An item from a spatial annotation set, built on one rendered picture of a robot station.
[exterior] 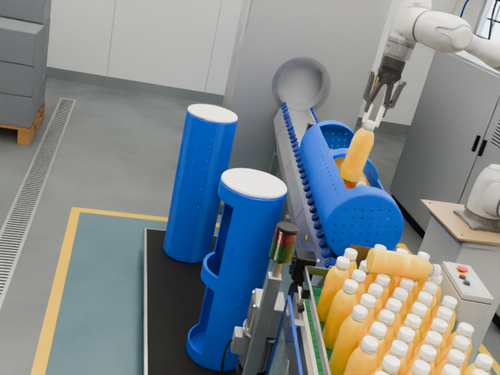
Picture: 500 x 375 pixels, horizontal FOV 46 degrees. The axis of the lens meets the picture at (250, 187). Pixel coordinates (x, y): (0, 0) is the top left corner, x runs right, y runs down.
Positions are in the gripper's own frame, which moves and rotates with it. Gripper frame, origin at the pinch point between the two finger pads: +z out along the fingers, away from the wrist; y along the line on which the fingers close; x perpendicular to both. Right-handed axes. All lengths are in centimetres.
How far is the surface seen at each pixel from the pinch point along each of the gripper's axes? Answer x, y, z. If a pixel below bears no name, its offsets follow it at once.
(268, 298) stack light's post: 47, 28, 51
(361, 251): 10.7, -9.8, 45.3
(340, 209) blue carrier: 5.0, 0.8, 34.1
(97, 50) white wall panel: -503, 141, 92
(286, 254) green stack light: 49, 28, 36
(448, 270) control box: 28, -33, 38
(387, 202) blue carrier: 6.4, -13.9, 26.7
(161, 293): -84, 42, 134
